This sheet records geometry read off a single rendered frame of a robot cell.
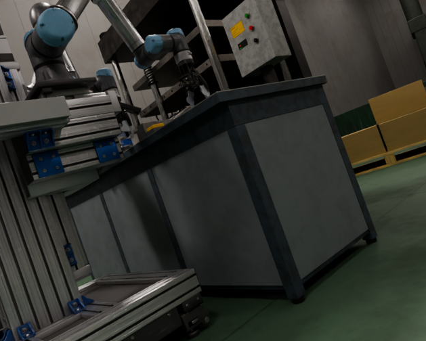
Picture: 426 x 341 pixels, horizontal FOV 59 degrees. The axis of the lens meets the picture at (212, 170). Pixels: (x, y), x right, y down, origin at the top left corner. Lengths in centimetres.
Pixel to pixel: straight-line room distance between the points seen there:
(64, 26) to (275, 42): 132
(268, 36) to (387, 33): 922
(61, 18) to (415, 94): 410
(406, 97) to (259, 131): 360
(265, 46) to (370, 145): 243
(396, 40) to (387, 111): 659
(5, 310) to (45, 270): 17
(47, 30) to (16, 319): 99
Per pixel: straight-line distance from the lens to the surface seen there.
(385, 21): 1152
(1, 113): 129
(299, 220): 148
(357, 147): 451
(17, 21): 495
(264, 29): 238
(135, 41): 179
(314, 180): 160
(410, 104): 491
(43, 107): 133
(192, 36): 279
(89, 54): 504
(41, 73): 156
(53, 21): 148
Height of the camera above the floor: 52
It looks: 1 degrees up
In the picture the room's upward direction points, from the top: 20 degrees counter-clockwise
